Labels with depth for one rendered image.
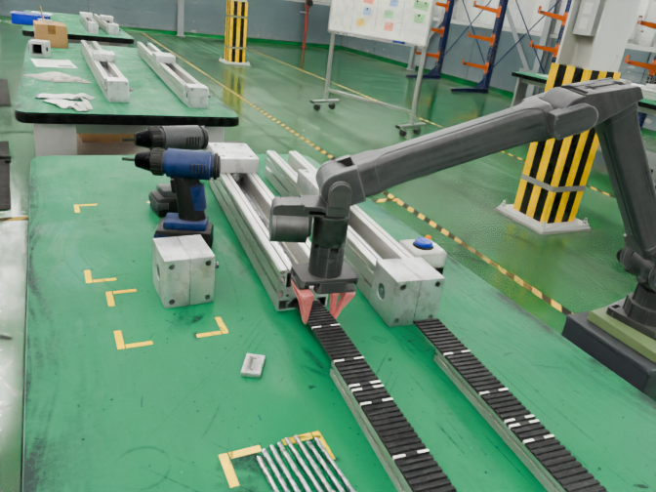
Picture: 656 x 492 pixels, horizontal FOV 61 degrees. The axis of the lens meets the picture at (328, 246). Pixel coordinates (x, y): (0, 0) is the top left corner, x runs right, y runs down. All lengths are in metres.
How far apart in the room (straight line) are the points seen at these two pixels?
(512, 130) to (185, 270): 0.59
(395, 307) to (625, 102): 0.49
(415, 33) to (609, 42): 2.83
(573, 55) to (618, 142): 3.34
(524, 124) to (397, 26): 5.80
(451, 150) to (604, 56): 3.32
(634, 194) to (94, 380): 0.91
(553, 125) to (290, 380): 0.55
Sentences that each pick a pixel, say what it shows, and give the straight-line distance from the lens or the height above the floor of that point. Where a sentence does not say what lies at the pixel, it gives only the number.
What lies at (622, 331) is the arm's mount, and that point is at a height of 0.80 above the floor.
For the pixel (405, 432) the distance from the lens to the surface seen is 0.77.
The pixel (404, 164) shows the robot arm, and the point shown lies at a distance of 0.87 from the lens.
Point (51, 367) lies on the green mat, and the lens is 0.93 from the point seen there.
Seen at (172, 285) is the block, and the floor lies 0.83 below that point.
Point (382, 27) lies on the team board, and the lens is 6.82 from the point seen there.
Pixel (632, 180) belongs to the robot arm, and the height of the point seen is 1.10.
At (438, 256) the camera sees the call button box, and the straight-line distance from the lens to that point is 1.24.
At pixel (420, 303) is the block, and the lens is 1.05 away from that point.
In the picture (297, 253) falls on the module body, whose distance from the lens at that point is 1.13.
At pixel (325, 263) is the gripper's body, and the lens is 0.90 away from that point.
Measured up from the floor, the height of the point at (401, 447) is 0.81.
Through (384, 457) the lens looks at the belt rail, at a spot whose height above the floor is 0.79.
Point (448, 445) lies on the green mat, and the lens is 0.83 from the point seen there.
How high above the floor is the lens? 1.32
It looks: 24 degrees down
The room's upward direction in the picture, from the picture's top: 7 degrees clockwise
